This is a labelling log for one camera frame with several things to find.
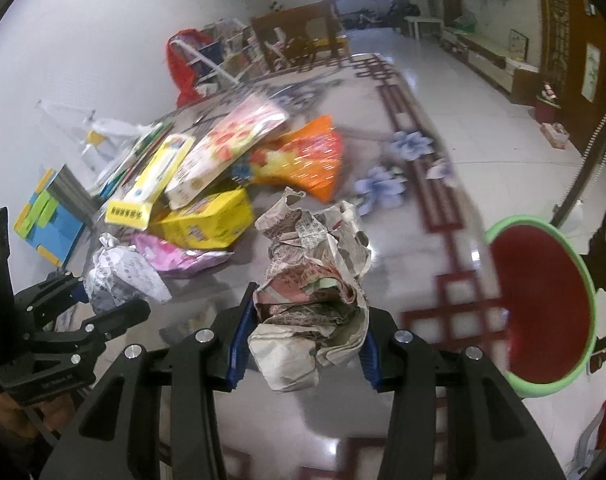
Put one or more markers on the pink box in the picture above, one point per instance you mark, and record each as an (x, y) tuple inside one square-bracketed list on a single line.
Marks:
[(554, 136)]

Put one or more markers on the red white chair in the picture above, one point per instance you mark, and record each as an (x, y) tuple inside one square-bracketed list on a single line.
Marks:
[(605, 422)]

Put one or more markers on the white paper sheet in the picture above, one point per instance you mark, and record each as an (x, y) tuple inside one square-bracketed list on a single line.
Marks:
[(591, 72)]

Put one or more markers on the clear plastic container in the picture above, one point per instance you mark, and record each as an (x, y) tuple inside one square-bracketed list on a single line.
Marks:
[(63, 120)]

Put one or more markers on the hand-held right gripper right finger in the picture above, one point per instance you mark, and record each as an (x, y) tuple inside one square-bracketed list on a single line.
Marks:
[(368, 355)]

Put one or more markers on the wooden lattice partition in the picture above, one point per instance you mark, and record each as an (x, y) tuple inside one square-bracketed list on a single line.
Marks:
[(568, 20)]

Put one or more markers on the yellow drink carton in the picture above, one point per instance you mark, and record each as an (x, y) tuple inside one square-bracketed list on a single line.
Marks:
[(208, 222)]

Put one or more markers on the small standing framed picture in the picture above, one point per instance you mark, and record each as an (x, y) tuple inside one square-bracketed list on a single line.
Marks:
[(517, 42)]

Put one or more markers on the yellow white toothpaste box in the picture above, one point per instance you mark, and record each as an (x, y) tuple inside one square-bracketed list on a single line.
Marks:
[(150, 180)]

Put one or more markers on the person's left hand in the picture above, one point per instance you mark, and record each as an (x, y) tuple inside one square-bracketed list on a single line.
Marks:
[(18, 410)]

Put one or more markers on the orange snack bag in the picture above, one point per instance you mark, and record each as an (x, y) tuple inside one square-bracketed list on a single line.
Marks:
[(308, 155)]

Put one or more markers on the red bin with green rim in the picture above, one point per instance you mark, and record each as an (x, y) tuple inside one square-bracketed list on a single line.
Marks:
[(538, 300)]

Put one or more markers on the small wooden chair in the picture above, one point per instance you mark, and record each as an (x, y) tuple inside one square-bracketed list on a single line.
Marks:
[(299, 50)]

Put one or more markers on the blue yellow green box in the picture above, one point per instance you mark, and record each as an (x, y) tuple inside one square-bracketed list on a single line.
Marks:
[(53, 227)]

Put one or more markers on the bundle of coloured pens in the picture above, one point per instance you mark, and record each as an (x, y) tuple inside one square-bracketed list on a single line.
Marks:
[(143, 152)]

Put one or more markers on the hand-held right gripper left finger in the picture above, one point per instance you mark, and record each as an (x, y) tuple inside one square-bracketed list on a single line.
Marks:
[(240, 332)]

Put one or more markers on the white folding rack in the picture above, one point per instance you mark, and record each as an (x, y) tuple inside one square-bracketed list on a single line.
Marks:
[(218, 67)]

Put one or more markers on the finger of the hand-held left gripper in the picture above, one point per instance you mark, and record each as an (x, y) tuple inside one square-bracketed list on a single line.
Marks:
[(58, 292), (118, 320)]

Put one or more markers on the low white cabinet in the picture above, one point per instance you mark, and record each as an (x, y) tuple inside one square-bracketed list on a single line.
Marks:
[(488, 60)]

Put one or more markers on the grey metal container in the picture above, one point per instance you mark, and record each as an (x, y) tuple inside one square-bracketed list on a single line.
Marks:
[(73, 190)]

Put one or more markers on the flat red floral paper box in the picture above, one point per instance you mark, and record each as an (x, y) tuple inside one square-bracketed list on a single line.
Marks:
[(223, 145)]

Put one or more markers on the pink plastic wrapper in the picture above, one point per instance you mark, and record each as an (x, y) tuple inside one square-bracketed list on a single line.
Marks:
[(173, 257)]

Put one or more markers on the white yellow plastic item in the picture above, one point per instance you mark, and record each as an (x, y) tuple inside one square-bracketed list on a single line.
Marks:
[(108, 132)]

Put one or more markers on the red pot with figurine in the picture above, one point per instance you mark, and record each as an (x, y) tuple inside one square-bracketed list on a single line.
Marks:
[(548, 105)]

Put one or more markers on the red bag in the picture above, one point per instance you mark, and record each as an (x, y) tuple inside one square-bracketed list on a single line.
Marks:
[(180, 70)]

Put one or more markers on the white stool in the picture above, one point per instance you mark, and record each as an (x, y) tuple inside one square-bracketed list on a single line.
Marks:
[(423, 21)]

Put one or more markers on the newspaper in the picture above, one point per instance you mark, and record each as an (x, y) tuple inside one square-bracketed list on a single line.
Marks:
[(308, 280)]

